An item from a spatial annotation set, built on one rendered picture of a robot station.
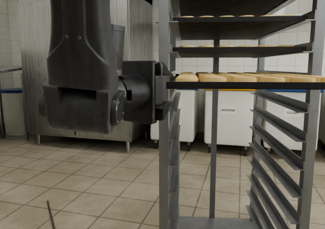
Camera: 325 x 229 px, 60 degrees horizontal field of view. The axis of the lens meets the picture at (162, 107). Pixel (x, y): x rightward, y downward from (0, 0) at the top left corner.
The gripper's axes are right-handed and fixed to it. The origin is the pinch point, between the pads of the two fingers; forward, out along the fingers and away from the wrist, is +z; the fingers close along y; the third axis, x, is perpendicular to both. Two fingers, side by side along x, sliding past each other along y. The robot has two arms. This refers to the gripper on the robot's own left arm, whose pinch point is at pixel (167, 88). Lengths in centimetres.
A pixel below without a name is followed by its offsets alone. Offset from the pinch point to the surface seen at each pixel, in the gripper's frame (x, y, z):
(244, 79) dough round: -10.1, 1.5, 14.2
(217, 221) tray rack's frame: 27, -80, 92
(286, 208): -13, -45, 57
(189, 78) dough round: 0.1, 1.5, 8.6
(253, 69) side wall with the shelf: 79, 1, 317
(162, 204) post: 20, -41, 27
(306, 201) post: -20, -38, 50
